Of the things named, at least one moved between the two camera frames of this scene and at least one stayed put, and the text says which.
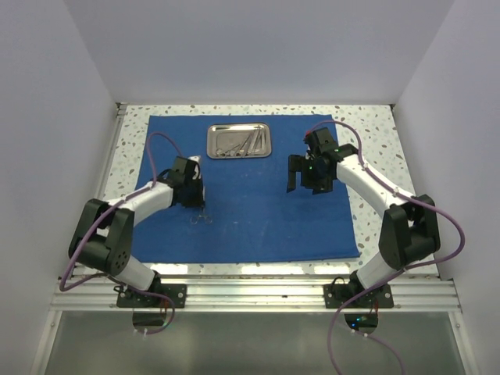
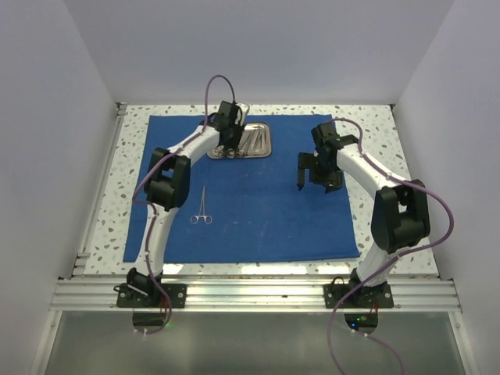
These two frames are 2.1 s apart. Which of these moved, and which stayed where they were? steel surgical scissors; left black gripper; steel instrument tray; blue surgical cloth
Moved: left black gripper
Stayed: steel instrument tray; blue surgical cloth; steel surgical scissors
